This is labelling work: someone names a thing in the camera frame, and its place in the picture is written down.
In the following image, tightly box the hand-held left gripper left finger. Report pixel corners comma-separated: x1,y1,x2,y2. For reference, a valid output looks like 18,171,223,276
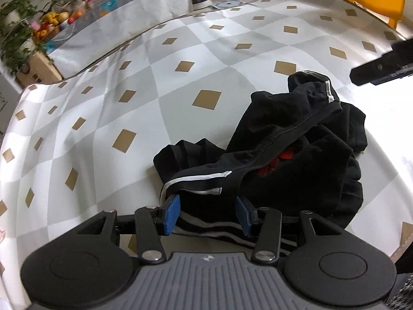
75,195,182,263

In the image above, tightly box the cardboard box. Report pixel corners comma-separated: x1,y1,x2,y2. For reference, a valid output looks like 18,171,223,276
15,51,64,88

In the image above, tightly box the potted plant in white pot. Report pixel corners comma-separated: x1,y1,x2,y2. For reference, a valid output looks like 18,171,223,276
0,0,39,39
0,29,42,75

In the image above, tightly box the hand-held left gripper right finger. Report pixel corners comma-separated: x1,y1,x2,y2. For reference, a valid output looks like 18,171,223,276
235,196,348,264

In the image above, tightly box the grey marbled side table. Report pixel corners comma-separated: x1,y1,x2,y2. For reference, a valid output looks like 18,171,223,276
45,0,191,80

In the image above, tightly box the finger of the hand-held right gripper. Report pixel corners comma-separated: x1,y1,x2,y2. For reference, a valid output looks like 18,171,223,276
349,38,413,87

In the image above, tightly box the black t-shirt with red print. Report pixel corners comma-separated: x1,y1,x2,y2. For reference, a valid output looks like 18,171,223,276
153,69,367,256

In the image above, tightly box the white blue round pad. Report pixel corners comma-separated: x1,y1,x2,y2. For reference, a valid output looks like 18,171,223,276
213,0,245,10

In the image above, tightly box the houndstooth patterned rug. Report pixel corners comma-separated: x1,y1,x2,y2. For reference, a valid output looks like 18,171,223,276
385,273,413,310

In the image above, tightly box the plate of mixed fruit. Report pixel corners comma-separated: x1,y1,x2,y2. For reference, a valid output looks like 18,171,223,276
34,11,71,41

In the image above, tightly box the white printed box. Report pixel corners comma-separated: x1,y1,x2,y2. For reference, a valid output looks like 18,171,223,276
0,71,24,134

